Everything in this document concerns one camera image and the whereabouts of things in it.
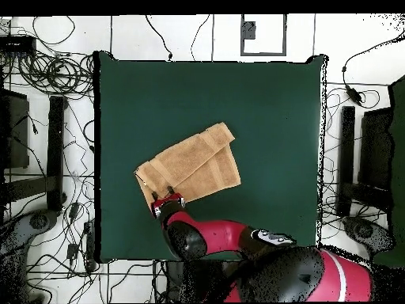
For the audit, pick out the tan terry towel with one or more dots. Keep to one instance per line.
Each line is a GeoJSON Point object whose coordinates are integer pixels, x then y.
{"type": "Point", "coordinates": [196, 161]}

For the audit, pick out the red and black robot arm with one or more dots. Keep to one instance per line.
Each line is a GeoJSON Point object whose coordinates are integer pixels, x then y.
{"type": "Point", "coordinates": [221, 234]}

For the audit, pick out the black metal stand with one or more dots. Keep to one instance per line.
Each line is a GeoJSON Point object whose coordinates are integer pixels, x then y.
{"type": "Point", "coordinates": [174, 281]}

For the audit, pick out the dark green table cloth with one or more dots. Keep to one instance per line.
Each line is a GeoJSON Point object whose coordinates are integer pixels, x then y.
{"type": "Point", "coordinates": [142, 95]}

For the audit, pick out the black bar stand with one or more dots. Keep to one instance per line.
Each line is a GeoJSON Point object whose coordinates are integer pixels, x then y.
{"type": "Point", "coordinates": [56, 152]}

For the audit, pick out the dark chair base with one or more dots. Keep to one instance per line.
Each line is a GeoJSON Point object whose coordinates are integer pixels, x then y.
{"type": "Point", "coordinates": [367, 231]}
{"type": "Point", "coordinates": [19, 234]}

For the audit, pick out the large black box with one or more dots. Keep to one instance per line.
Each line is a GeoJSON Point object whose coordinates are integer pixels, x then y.
{"type": "Point", "coordinates": [14, 133]}

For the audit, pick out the black upright bar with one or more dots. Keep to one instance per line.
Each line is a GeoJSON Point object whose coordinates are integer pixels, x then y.
{"type": "Point", "coordinates": [347, 142]}

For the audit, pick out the small black box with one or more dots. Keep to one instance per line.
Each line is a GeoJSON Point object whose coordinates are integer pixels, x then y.
{"type": "Point", "coordinates": [17, 46]}

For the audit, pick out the black square case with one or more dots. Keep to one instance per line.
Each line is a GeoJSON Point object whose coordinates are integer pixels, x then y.
{"type": "Point", "coordinates": [376, 148]}

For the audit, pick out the green cloth sheet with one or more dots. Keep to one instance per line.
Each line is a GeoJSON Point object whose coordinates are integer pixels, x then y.
{"type": "Point", "coordinates": [399, 142]}

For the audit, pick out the grey square floor frame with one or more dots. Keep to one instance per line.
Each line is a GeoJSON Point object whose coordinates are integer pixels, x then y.
{"type": "Point", "coordinates": [262, 53]}

